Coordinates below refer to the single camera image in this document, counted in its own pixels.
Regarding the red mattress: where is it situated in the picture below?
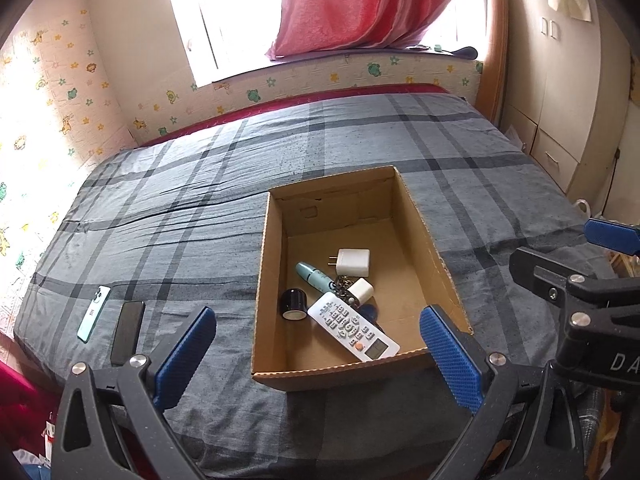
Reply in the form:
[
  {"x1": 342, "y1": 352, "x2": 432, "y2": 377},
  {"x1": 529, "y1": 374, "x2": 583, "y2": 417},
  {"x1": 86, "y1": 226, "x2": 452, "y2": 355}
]
[{"x1": 135, "y1": 83, "x2": 453, "y2": 150}]

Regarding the red cloth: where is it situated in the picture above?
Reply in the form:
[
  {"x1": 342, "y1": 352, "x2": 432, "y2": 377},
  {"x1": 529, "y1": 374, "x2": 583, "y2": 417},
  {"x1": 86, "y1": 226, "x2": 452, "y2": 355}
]
[{"x1": 0, "y1": 355, "x2": 58, "y2": 461}]

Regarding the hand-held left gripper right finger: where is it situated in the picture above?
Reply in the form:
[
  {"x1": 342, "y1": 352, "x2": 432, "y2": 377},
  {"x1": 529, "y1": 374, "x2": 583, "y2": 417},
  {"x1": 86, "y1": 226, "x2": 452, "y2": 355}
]
[{"x1": 419, "y1": 304, "x2": 586, "y2": 480}]

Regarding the window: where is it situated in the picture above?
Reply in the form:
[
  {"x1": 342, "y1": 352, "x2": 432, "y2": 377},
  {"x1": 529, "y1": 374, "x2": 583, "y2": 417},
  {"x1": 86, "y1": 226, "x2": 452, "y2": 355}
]
[{"x1": 160, "y1": 0, "x2": 488, "y2": 88}]

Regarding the grey plaid bed sheet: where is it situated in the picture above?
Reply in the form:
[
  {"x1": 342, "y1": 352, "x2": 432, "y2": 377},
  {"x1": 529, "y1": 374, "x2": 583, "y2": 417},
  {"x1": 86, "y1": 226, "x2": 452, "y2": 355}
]
[{"x1": 12, "y1": 91, "x2": 616, "y2": 480}]

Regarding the black phone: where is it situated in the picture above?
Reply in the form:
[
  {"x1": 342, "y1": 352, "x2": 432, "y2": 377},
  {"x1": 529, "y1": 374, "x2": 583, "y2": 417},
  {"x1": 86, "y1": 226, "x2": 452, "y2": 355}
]
[{"x1": 110, "y1": 301, "x2": 146, "y2": 367}]

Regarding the white and red packaging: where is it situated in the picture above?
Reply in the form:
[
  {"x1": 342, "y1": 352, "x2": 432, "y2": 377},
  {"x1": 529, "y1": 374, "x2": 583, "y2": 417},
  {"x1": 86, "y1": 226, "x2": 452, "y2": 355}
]
[{"x1": 42, "y1": 412, "x2": 58, "y2": 453}]

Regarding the beaded metal keychain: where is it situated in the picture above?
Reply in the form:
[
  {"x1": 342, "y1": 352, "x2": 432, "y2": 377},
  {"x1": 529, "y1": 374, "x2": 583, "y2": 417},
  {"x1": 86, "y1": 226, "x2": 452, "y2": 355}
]
[{"x1": 327, "y1": 275, "x2": 361, "y2": 306}]

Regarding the brown cardboard box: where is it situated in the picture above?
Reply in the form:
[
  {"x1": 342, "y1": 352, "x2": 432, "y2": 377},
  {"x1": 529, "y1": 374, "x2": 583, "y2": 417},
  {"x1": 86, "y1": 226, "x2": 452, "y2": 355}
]
[{"x1": 250, "y1": 165, "x2": 475, "y2": 392}]

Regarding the black cable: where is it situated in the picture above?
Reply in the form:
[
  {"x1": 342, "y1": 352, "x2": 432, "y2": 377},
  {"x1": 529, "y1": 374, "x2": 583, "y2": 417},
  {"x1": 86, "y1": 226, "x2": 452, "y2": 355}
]
[{"x1": 602, "y1": 145, "x2": 623, "y2": 216}]

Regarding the teal cosmetic bottle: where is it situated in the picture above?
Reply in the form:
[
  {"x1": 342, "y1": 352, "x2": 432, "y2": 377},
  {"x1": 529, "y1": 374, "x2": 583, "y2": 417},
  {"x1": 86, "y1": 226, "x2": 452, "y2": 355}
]
[{"x1": 295, "y1": 261, "x2": 337, "y2": 293}]

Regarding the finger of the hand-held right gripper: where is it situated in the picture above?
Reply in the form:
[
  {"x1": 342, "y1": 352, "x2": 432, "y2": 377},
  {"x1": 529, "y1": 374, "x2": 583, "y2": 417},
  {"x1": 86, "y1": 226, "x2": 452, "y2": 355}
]
[
  {"x1": 509, "y1": 246, "x2": 640, "y2": 332},
  {"x1": 584, "y1": 217, "x2": 640, "y2": 257}
]

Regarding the blue cloth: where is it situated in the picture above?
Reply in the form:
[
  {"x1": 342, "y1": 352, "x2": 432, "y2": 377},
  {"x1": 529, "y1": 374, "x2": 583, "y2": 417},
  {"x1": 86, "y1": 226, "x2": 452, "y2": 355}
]
[{"x1": 12, "y1": 462, "x2": 56, "y2": 480}]

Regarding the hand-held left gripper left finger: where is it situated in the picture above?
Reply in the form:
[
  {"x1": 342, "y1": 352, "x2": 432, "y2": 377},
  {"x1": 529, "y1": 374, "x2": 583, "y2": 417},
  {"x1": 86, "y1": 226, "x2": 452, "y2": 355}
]
[{"x1": 52, "y1": 306, "x2": 218, "y2": 480}]

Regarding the pink curtain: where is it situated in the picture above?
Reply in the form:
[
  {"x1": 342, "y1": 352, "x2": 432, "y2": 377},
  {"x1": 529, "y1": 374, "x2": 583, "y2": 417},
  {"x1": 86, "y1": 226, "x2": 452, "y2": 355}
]
[{"x1": 265, "y1": 0, "x2": 466, "y2": 61}]

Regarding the black cylinder container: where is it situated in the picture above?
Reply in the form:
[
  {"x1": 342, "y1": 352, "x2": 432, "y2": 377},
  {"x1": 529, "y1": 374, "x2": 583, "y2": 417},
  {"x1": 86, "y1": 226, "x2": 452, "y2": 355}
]
[{"x1": 280, "y1": 287, "x2": 308, "y2": 322}]

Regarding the white remote control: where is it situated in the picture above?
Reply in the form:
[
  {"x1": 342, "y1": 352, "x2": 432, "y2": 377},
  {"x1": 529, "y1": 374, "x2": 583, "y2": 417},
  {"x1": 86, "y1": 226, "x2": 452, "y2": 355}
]
[{"x1": 306, "y1": 292, "x2": 401, "y2": 362}]

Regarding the green and white phone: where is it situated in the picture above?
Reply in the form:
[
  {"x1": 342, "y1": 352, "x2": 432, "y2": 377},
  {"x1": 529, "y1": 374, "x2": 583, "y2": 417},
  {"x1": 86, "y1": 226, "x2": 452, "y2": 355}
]
[{"x1": 77, "y1": 285, "x2": 112, "y2": 345}]

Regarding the cream wardrobe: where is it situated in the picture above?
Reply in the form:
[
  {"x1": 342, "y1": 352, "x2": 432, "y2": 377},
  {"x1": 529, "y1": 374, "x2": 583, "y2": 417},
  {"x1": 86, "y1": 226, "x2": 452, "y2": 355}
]
[{"x1": 502, "y1": 0, "x2": 636, "y2": 196}]

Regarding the grey corrugated hose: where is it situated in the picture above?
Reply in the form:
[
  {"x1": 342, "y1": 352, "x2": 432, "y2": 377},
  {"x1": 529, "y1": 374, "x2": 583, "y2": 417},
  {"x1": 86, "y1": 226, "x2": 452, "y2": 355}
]
[{"x1": 575, "y1": 387, "x2": 608, "y2": 461}]

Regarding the small white charger plug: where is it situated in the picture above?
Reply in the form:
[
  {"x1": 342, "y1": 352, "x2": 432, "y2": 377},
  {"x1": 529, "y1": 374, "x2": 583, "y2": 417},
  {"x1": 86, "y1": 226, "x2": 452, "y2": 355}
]
[{"x1": 347, "y1": 278, "x2": 375, "y2": 303}]

